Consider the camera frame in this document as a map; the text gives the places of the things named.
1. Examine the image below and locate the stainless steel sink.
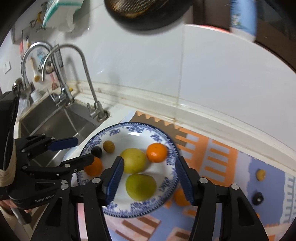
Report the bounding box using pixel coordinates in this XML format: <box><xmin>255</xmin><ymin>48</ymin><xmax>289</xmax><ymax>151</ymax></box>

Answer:
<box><xmin>18</xmin><ymin>94</ymin><xmax>110</xmax><ymax>167</ymax></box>

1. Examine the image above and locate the person's left hand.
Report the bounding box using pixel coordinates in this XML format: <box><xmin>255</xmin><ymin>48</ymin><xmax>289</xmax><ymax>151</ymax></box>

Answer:
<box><xmin>0</xmin><ymin>200</ymin><xmax>33</xmax><ymax>215</ymax></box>

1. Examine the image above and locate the orange mandarin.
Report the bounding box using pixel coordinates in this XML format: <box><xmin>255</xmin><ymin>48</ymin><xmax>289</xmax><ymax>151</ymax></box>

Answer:
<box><xmin>84</xmin><ymin>156</ymin><xmax>103</xmax><ymax>176</ymax></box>
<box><xmin>173</xmin><ymin>188</ymin><xmax>192</xmax><ymax>207</ymax></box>
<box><xmin>146</xmin><ymin>143</ymin><xmax>168</xmax><ymax>163</ymax></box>

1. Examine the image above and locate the small white cup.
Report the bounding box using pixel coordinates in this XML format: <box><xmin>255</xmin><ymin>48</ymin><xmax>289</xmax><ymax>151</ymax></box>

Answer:
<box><xmin>30</xmin><ymin>89</ymin><xmax>42</xmax><ymax>103</ymax></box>

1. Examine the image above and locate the white bowl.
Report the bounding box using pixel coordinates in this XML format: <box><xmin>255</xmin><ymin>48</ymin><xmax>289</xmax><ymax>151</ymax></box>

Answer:
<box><xmin>62</xmin><ymin>147</ymin><xmax>81</xmax><ymax>164</ymax></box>

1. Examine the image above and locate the white blue pump bottle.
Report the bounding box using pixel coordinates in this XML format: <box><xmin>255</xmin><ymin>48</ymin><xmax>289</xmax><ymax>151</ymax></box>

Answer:
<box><xmin>228</xmin><ymin>0</ymin><xmax>259</xmax><ymax>42</ymax></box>

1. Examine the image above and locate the large steel kitchen faucet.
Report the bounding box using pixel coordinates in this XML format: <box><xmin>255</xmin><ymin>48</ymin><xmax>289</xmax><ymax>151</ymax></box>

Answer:
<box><xmin>20</xmin><ymin>41</ymin><xmax>75</xmax><ymax>107</ymax></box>

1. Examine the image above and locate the black wire basket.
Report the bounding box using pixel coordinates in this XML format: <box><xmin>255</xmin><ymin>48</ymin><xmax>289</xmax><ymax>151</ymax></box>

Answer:
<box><xmin>38</xmin><ymin>49</ymin><xmax>65</xmax><ymax>75</ymax></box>

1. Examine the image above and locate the green apple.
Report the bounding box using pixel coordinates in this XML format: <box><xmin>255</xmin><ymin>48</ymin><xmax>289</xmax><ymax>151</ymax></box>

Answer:
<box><xmin>125</xmin><ymin>173</ymin><xmax>157</xmax><ymax>201</ymax></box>

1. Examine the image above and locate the blue patterned white plate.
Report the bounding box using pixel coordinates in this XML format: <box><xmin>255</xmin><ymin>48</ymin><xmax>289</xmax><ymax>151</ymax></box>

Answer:
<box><xmin>76</xmin><ymin>122</ymin><xmax>179</xmax><ymax>218</ymax></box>

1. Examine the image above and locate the white plastic bag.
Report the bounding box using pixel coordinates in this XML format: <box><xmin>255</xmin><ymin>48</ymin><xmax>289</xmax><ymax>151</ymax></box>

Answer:
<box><xmin>61</xmin><ymin>7</ymin><xmax>77</xmax><ymax>32</ymax></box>

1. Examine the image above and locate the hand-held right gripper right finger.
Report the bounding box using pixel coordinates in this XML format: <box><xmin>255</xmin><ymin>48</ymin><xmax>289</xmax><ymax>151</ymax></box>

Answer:
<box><xmin>175</xmin><ymin>156</ymin><xmax>270</xmax><ymax>241</ymax></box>

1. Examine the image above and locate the yellow dish brush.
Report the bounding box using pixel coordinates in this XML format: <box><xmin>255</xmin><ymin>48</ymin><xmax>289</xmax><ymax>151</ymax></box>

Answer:
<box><xmin>30</xmin><ymin>57</ymin><xmax>41</xmax><ymax>82</ymax></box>

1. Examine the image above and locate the thin gooseneck steel faucet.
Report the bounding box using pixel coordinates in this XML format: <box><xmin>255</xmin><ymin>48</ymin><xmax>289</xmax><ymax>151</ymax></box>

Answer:
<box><xmin>42</xmin><ymin>44</ymin><xmax>109</xmax><ymax>121</ymax></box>

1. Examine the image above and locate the teal white cardboard box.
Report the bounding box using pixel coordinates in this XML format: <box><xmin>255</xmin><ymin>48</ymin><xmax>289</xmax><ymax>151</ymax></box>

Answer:
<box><xmin>42</xmin><ymin>0</ymin><xmax>84</xmax><ymax>28</ymax></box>

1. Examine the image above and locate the black frying pan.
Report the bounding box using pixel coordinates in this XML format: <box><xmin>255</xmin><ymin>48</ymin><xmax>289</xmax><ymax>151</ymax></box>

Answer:
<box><xmin>104</xmin><ymin>0</ymin><xmax>205</xmax><ymax>32</ymax></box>

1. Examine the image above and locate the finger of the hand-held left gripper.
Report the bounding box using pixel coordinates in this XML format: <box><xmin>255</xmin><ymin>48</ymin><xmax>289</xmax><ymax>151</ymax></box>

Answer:
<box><xmin>14</xmin><ymin>134</ymin><xmax>78</xmax><ymax>158</ymax></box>
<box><xmin>22</xmin><ymin>153</ymin><xmax>95</xmax><ymax>177</ymax></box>

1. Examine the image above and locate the yellow pear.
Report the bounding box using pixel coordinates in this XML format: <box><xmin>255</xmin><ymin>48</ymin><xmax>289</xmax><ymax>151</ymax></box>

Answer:
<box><xmin>120</xmin><ymin>148</ymin><xmax>147</xmax><ymax>174</ymax></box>

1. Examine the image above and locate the dark purple plum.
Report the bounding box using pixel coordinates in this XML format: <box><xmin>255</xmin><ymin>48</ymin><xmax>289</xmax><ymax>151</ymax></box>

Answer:
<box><xmin>91</xmin><ymin>146</ymin><xmax>103</xmax><ymax>158</ymax></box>
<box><xmin>252</xmin><ymin>192</ymin><xmax>264</xmax><ymax>206</ymax></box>

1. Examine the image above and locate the colourful patterned mat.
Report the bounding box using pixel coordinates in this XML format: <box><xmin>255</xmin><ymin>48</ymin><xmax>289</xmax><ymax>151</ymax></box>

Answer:
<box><xmin>76</xmin><ymin>111</ymin><xmax>296</xmax><ymax>241</ymax></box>

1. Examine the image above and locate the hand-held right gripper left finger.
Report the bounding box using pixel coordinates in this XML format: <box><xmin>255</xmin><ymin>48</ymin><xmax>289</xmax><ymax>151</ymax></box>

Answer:
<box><xmin>30</xmin><ymin>156</ymin><xmax>125</xmax><ymax>241</ymax></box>

